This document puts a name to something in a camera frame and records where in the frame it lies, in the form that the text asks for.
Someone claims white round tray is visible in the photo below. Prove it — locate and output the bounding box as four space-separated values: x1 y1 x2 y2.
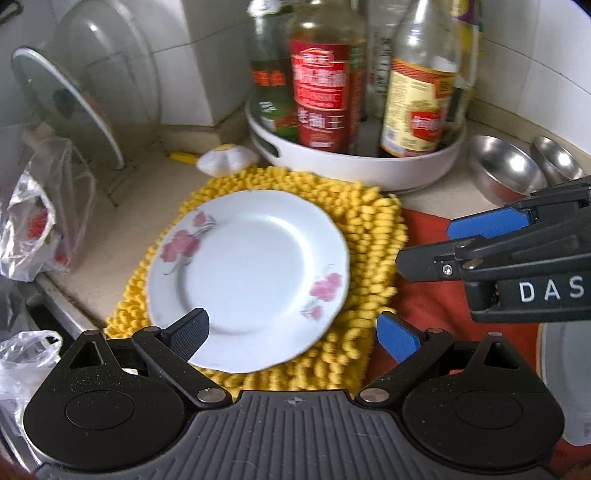
245 95 467 192

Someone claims plain white plate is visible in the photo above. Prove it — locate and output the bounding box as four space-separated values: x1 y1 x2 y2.
538 320 591 446

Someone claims yellow red label bottle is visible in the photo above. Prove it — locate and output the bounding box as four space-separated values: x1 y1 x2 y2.
379 0 462 158

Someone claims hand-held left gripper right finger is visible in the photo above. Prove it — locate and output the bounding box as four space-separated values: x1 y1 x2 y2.
353 311 533 409

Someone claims glass pot lid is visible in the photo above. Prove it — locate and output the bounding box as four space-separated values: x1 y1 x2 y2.
11 46 125 171

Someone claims plastic bag with red print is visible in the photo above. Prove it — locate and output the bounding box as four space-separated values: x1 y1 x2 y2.
0 136 98 282

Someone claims yellow chenille mat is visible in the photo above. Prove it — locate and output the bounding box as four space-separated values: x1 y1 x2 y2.
105 166 409 402

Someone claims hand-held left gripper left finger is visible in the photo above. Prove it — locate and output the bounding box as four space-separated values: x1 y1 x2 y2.
58 308 232 409

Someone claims steel bowl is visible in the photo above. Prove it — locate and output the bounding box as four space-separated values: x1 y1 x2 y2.
468 135 550 208
530 136 587 185

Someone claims red cloth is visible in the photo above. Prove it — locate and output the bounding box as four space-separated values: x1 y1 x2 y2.
353 208 591 480

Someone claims clear plastic bag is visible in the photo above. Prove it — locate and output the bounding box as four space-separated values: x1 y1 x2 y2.
0 330 63 416

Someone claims white yellow scrub brush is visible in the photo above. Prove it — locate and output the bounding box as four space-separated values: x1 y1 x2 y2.
168 144 259 177

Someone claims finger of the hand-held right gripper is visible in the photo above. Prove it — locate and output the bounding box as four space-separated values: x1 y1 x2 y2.
447 175 591 241
396 217 591 282

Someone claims red label sauce bottle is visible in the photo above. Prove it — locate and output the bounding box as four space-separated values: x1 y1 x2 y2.
286 0 368 153

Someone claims white floral plate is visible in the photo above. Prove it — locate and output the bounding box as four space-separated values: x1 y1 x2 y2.
147 190 352 374

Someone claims large grey pot lid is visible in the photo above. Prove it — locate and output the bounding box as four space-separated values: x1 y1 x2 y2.
51 2 162 158

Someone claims yellow green label bottle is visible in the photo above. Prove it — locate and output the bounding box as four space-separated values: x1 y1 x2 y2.
450 0 483 125

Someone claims stainless steel stove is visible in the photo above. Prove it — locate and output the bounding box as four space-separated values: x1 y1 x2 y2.
0 272 112 472

